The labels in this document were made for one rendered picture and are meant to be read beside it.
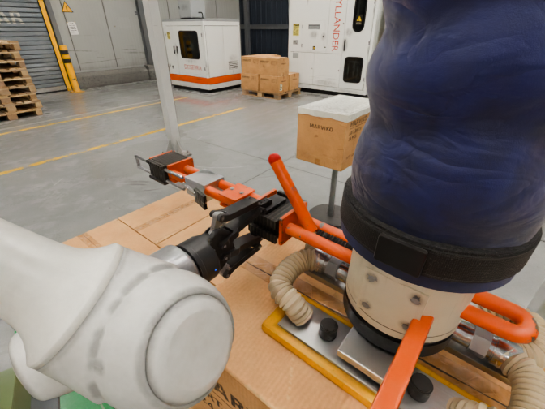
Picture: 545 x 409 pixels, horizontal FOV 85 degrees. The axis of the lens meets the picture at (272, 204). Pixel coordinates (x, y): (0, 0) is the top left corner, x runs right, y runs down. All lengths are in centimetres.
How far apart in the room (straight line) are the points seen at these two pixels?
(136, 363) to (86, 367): 4
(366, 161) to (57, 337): 31
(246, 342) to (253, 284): 13
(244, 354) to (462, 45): 47
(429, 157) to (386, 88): 8
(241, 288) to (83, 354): 41
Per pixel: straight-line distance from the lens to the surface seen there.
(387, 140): 33
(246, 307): 59
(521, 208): 35
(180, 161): 78
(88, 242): 185
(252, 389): 51
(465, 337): 53
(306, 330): 53
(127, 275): 25
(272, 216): 55
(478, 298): 52
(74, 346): 25
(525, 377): 52
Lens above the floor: 151
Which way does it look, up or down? 31 degrees down
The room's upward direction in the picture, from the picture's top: straight up
